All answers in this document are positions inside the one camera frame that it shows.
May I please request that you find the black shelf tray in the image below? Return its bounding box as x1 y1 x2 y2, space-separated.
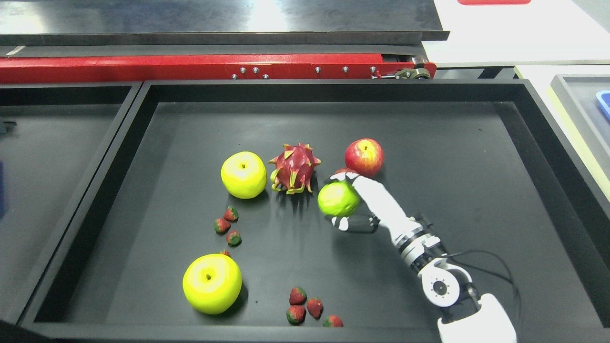
20 80 609 343

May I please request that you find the green apple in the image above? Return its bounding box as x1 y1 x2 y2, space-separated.
317 182 360 217

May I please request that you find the yellow apple upper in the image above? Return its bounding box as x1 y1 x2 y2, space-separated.
220 151 267 199

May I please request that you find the strawberry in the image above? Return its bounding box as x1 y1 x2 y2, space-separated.
305 297 324 320
213 217 231 235
288 286 308 305
223 206 239 222
323 315 344 327
286 305 307 326
226 230 242 247

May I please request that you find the red dragon fruit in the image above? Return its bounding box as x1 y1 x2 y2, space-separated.
268 143 322 195

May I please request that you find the red apple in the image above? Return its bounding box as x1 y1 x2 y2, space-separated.
344 138 384 178

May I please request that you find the yellow apple lower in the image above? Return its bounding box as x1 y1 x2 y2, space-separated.
182 253 243 315

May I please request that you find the blue plastic tray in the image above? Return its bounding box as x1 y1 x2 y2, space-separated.
596 91 610 120

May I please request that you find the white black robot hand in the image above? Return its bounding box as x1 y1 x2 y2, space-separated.
327 172 423 247

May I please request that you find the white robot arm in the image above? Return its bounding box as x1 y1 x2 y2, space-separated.
388 217 517 343

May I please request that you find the yellow apple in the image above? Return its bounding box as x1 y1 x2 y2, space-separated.
220 151 267 199
182 253 243 315

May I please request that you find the red metal beam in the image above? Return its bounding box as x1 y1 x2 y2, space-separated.
0 53 437 84

